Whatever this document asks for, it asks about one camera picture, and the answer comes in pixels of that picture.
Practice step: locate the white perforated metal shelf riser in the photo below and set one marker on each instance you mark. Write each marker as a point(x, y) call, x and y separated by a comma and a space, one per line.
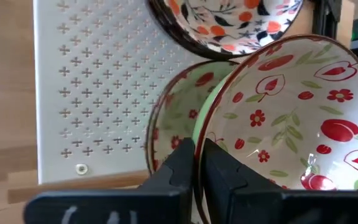
point(89, 46)

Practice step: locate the patterned plate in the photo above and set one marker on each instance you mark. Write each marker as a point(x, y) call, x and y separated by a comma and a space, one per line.
point(291, 109)

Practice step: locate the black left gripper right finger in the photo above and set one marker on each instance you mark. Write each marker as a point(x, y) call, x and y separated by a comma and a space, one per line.
point(259, 208)

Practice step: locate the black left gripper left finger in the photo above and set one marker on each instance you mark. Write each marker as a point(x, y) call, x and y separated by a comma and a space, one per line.
point(166, 202)

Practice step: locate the black device with green light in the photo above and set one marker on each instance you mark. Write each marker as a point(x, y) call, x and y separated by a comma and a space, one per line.
point(322, 15)

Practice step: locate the black bowl with orange flowers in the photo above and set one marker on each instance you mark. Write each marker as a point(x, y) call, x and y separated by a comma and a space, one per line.
point(228, 21)

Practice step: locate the green bowl with red flowers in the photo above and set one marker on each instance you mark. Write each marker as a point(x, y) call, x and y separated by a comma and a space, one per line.
point(179, 102)

